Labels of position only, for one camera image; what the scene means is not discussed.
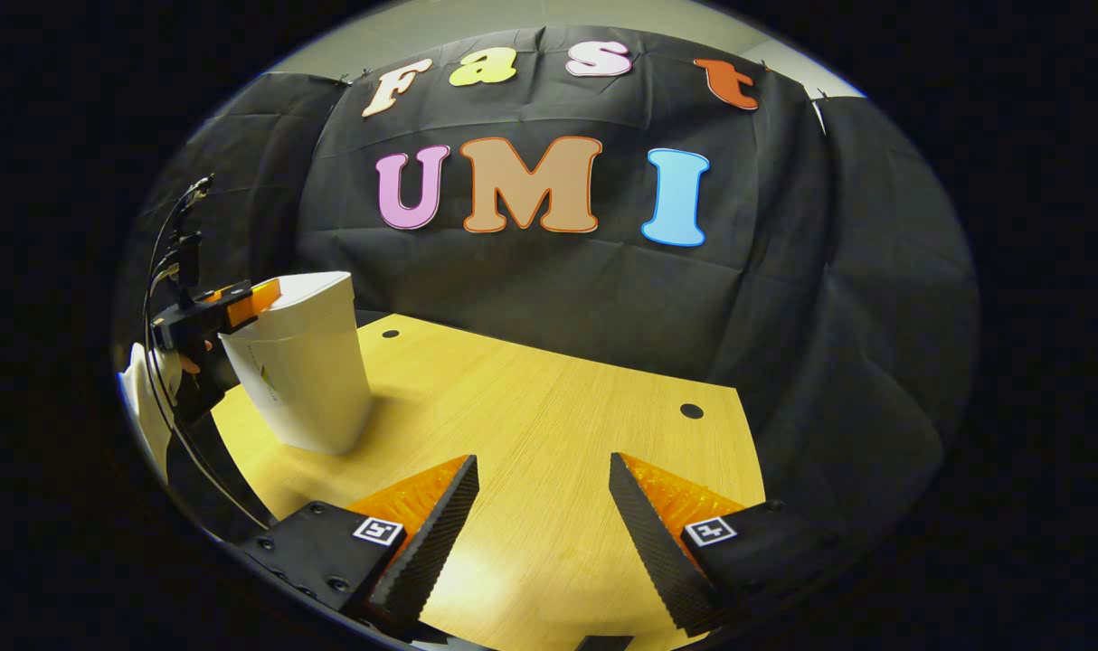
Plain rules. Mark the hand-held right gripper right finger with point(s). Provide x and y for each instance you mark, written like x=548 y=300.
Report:
x=648 y=538

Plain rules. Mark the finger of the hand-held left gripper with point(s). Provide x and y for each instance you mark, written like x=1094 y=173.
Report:
x=252 y=303

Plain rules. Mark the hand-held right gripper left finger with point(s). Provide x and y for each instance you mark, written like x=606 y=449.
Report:
x=431 y=538

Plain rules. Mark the white garbage bin lid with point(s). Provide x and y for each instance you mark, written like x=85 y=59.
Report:
x=314 y=294

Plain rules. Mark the white desktop garbage bin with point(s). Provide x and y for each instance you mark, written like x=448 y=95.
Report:
x=309 y=389

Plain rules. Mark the wooden desktop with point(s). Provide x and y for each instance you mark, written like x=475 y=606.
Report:
x=531 y=434

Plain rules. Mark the black backdrop cloth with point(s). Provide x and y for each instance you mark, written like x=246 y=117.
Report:
x=531 y=280

